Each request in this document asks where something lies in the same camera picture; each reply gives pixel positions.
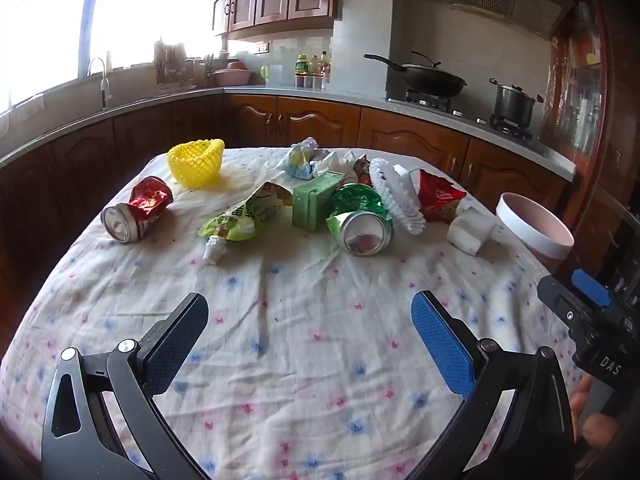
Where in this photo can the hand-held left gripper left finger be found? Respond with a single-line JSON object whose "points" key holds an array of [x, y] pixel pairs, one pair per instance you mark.
{"points": [[175, 345]]}

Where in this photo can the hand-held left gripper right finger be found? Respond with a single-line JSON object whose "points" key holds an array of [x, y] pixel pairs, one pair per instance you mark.
{"points": [[442, 345]]}

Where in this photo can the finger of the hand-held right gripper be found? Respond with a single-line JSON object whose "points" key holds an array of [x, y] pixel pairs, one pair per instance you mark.
{"points": [[562, 302], [592, 287]]}

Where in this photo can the pink bin with white rim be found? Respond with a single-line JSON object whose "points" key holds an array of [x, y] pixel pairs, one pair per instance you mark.
{"points": [[537, 220]]}

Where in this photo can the green drink carton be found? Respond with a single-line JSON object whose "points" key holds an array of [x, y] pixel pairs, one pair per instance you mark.
{"points": [[315, 202]]}

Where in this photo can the person's right hand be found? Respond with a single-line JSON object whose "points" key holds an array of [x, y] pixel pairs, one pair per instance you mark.
{"points": [[602, 430]]}

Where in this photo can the white tissue block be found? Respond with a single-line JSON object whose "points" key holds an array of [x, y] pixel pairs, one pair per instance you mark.
{"points": [[470, 232]]}

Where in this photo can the white floral tablecloth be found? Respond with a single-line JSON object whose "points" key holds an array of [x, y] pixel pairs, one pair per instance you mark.
{"points": [[310, 320]]}

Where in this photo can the crushed green can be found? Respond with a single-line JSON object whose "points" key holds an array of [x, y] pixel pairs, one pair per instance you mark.
{"points": [[365, 232]]}

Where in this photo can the crushed red can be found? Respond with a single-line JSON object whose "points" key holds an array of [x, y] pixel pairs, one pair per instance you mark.
{"points": [[145, 205]]}

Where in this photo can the green spouted snack pouch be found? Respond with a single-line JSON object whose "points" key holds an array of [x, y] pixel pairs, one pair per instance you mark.
{"points": [[240, 215]]}

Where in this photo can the large red snack bag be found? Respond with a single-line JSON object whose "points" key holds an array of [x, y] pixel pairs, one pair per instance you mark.
{"points": [[440, 197]]}

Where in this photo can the white foam fruit net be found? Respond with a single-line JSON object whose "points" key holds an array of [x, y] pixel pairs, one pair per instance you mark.
{"points": [[400, 200]]}

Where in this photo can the yellow foam fruit net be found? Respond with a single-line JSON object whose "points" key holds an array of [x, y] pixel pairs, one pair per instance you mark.
{"points": [[195, 165]]}

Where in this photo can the steel cooking pot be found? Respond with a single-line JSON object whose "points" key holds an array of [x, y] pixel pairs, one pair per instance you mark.
{"points": [[512, 105]]}

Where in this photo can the wooden glass door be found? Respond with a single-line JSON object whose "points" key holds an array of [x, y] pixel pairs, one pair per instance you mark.
{"points": [[580, 85]]}

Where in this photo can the crumpled white plastic wrapper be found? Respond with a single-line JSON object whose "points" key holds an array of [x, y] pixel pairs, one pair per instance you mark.
{"points": [[335, 162]]}

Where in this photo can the crumpled blue yellow wrapper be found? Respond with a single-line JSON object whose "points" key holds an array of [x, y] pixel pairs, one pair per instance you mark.
{"points": [[297, 160]]}

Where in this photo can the gas stove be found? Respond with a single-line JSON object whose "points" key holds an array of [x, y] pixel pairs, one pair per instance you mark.
{"points": [[425, 102]]}

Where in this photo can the black wok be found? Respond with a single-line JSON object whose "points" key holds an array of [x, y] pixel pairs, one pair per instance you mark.
{"points": [[432, 82]]}

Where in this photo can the wooden lower cabinets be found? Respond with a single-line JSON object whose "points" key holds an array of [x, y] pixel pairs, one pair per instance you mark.
{"points": [[310, 120]]}

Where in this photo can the metal kitchen faucet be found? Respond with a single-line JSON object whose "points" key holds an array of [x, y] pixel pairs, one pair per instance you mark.
{"points": [[103, 85]]}

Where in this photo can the pink basin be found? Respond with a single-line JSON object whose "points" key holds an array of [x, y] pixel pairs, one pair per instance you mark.
{"points": [[232, 77]]}

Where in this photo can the dish rack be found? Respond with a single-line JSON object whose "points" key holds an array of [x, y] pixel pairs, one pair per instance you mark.
{"points": [[172, 67]]}

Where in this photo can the green cup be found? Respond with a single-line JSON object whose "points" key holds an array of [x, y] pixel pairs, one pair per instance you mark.
{"points": [[265, 76]]}

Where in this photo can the grey kitchen countertop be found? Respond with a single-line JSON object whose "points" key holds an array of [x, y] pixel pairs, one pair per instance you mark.
{"points": [[310, 94]]}

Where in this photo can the row of spice jars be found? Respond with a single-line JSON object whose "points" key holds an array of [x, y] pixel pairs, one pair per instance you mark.
{"points": [[310, 81]]}

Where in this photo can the red condiment bottle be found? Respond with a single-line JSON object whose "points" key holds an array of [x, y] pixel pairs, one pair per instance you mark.
{"points": [[325, 65]]}

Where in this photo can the pale condiment bottle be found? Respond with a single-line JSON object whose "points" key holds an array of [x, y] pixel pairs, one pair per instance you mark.
{"points": [[315, 66]]}

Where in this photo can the kitchen window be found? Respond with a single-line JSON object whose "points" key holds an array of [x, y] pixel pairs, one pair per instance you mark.
{"points": [[45, 20]]}

